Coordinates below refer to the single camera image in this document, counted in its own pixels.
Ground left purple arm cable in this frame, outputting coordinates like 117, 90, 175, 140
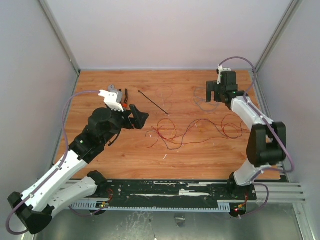
5, 90, 102, 235

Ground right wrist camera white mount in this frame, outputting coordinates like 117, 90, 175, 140
217, 65, 231, 85

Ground grey slotted cable duct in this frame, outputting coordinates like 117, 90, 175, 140
71, 199, 231, 213

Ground orange black pliers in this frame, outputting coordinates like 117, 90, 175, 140
120, 88, 129, 108

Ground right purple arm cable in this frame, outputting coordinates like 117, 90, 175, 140
219, 56, 295, 220

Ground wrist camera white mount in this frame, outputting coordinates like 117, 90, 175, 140
98, 89, 124, 112
217, 65, 231, 85

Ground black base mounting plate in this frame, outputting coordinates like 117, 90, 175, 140
93, 179, 257, 208

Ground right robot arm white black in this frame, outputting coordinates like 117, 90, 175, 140
206, 67, 286, 199

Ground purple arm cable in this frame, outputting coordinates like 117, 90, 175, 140
5, 90, 102, 235
219, 56, 295, 220

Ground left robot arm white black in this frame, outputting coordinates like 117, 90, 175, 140
8, 104, 149, 235

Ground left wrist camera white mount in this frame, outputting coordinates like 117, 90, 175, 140
98, 89, 124, 112

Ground silver adjustable wrench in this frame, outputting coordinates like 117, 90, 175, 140
107, 84, 118, 92

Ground black zip tie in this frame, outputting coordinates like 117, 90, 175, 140
138, 90, 169, 116

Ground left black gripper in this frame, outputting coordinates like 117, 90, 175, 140
101, 103, 149, 144

